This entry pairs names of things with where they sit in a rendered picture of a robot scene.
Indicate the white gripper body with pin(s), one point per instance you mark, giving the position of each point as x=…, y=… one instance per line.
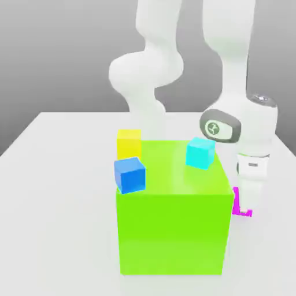
x=251, y=192

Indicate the small magenta cube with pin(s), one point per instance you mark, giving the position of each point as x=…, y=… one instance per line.
x=235, y=203

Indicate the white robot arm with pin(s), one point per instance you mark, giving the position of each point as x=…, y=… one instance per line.
x=148, y=69

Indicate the small cyan cube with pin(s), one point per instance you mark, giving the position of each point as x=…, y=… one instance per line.
x=198, y=153

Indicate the small blue cube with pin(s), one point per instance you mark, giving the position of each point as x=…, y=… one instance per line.
x=130, y=178

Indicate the small yellow cube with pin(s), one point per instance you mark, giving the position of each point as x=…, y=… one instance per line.
x=128, y=144

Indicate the large green box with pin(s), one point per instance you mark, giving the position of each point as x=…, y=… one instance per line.
x=175, y=226

